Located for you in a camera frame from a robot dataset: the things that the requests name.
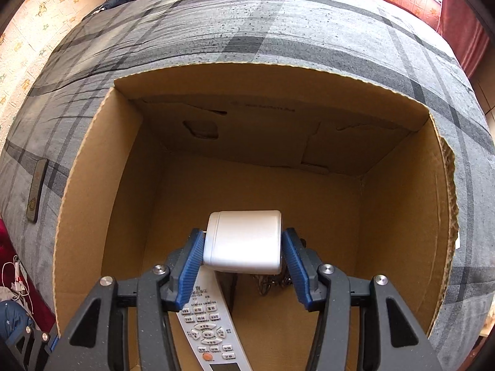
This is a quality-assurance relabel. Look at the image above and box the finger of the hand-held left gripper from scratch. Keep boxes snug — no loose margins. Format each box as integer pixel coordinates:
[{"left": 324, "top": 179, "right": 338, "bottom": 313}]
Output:
[{"left": 7, "top": 325, "right": 59, "bottom": 371}]

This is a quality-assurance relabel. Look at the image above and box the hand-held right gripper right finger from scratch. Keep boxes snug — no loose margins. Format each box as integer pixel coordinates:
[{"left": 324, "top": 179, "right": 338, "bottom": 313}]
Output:
[{"left": 282, "top": 229, "right": 436, "bottom": 371}]

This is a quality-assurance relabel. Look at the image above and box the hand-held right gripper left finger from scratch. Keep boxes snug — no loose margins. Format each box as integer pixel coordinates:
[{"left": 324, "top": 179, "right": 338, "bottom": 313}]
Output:
[{"left": 42, "top": 229, "right": 205, "bottom": 371}]

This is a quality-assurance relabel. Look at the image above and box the key bunch with blue fob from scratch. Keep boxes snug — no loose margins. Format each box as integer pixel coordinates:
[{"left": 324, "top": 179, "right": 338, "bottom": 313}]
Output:
[{"left": 251, "top": 272, "right": 296, "bottom": 296}]

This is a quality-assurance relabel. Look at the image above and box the large white charger plug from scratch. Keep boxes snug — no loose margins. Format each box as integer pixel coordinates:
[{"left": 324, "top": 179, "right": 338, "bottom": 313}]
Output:
[{"left": 203, "top": 210, "right": 283, "bottom": 274}]

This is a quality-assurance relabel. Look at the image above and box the white remote control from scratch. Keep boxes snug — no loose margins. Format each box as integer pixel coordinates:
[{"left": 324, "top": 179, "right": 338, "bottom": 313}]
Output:
[{"left": 176, "top": 268, "right": 254, "bottom": 371}]

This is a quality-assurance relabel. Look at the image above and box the cardboard box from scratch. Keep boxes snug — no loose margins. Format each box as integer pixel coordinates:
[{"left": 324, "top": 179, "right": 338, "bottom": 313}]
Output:
[{"left": 52, "top": 62, "right": 461, "bottom": 371}]

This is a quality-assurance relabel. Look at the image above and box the blue starry cloth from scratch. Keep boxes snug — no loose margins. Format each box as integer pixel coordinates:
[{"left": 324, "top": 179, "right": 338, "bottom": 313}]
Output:
[{"left": 0, "top": 301, "right": 33, "bottom": 341}]

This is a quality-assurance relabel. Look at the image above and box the black smartphone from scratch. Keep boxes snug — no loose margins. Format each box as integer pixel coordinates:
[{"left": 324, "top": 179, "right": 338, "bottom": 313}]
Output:
[{"left": 26, "top": 158, "right": 49, "bottom": 224}]

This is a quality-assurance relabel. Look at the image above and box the dark clothing bundle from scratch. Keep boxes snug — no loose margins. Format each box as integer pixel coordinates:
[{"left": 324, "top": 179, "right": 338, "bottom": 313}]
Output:
[{"left": 95, "top": 0, "right": 140, "bottom": 12}]

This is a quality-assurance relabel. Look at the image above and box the red curtain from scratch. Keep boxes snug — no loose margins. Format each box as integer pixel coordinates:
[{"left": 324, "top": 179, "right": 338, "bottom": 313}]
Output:
[{"left": 437, "top": 0, "right": 490, "bottom": 82}]

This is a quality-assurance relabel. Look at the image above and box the white charging cable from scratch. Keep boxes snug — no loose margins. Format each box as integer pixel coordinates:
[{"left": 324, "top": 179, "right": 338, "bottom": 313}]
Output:
[{"left": 2, "top": 255, "right": 29, "bottom": 298}]

